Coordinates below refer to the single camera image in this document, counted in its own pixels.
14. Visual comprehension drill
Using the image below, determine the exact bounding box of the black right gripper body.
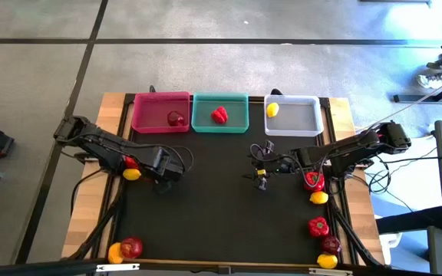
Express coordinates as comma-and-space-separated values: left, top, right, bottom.
256, 152, 303, 176

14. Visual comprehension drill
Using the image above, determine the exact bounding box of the red apple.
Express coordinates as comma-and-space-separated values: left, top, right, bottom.
167, 110, 186, 128
322, 235, 342, 256
119, 236, 144, 260

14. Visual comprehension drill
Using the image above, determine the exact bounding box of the black aluminium rig frame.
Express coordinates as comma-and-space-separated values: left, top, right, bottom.
0, 91, 442, 276

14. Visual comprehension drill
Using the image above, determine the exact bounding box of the white metal frame bracket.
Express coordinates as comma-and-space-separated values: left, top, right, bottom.
96, 263, 140, 273
308, 268, 355, 276

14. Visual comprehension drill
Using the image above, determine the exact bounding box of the grey metal floor bar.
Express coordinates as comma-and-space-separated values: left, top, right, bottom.
392, 68, 442, 104

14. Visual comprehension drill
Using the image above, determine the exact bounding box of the pink plastic basket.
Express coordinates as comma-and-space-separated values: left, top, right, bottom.
130, 90, 192, 134

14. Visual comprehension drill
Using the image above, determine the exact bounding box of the teal plastic basket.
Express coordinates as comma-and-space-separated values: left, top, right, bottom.
191, 91, 250, 134

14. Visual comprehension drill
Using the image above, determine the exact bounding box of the white plastic basket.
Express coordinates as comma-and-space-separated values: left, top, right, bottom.
263, 94, 325, 138

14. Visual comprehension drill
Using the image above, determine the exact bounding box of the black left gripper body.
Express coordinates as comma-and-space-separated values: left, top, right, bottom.
150, 147, 186, 183

